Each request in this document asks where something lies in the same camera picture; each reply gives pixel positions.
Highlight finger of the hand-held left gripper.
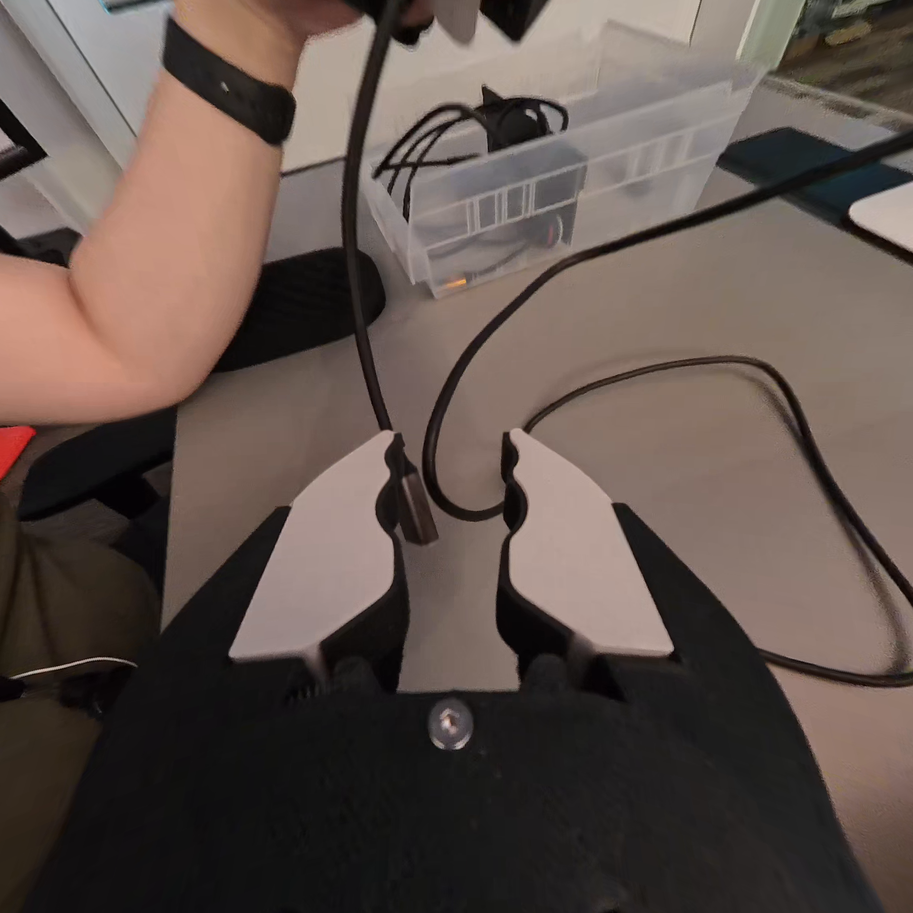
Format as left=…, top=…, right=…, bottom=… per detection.
left=427, top=0, right=482, bottom=44

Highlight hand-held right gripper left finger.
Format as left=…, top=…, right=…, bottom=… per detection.
left=229, top=428, right=412, bottom=689

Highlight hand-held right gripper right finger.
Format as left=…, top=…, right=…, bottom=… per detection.
left=495, top=428, right=676, bottom=689

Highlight clear plastic bin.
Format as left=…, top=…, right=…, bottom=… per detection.
left=359, top=20, right=766, bottom=299

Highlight black USB cable grey plugs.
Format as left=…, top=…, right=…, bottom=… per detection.
left=339, top=0, right=445, bottom=547

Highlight thick black hub cable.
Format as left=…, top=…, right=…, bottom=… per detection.
left=423, top=125, right=913, bottom=690

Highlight person's left forearm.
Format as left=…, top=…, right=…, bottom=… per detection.
left=0, top=65, right=309, bottom=427

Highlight person's left hand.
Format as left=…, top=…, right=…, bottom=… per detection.
left=172, top=0, right=432, bottom=47

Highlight black wristband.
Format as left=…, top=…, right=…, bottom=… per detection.
left=159, top=16, right=299, bottom=148

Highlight black chair base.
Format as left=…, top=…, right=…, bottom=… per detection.
left=15, top=406, right=181, bottom=523

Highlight black quilted cushion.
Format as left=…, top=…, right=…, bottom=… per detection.
left=212, top=244, right=388, bottom=376

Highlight orange floor cone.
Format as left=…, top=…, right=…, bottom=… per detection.
left=0, top=424, right=38, bottom=482

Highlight black cable with orange bands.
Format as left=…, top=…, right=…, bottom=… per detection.
left=428, top=214, right=574, bottom=298

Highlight thin white cord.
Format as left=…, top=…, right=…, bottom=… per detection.
left=12, top=655, right=139, bottom=681

